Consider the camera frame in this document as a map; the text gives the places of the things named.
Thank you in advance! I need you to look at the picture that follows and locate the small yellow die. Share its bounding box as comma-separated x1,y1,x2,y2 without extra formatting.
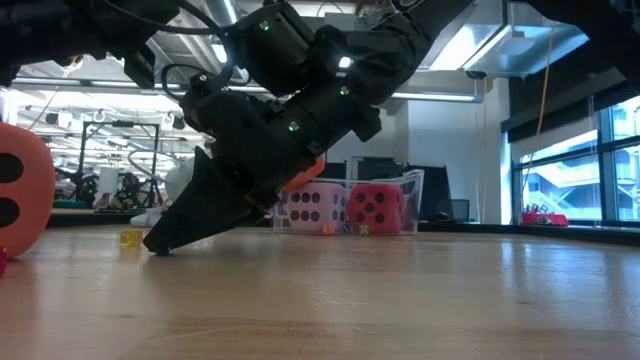
119,228,145,248

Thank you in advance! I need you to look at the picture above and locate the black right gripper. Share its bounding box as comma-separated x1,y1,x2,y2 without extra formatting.
142,78,382,254

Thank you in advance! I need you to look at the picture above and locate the black aluminium table frame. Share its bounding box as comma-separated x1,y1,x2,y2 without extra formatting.
47,207,640,248

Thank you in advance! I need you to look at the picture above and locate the white lamp cable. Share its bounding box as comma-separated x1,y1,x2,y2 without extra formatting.
126,146,172,174

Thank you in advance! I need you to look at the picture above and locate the orange foam die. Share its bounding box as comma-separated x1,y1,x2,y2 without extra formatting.
281,155,327,194
0,121,57,261

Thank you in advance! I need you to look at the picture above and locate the clear plastic bin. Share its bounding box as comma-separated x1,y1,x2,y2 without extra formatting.
271,168,426,237

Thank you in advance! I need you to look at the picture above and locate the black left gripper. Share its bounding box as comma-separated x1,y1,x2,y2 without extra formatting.
53,0,182,90

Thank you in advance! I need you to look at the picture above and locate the pink foam die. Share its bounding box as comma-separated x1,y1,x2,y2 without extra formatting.
285,181,349,233

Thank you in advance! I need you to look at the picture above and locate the black background stand frame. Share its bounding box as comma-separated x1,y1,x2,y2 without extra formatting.
78,120,162,209

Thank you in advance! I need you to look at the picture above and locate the red object at window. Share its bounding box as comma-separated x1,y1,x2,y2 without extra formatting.
520,210,570,228

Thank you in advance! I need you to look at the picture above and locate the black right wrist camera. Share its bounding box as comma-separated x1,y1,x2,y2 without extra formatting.
179,73,252,152

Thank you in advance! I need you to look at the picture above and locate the red foam die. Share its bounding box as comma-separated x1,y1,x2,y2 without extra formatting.
346,183,407,236

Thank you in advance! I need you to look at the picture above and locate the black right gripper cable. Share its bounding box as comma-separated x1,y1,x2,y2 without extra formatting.
102,0,237,102

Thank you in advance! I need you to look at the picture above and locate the yellow hanging cord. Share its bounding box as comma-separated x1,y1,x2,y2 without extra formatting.
535,25,555,137

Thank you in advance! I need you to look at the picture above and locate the silver air duct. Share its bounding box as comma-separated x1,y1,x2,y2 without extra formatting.
460,20,592,80

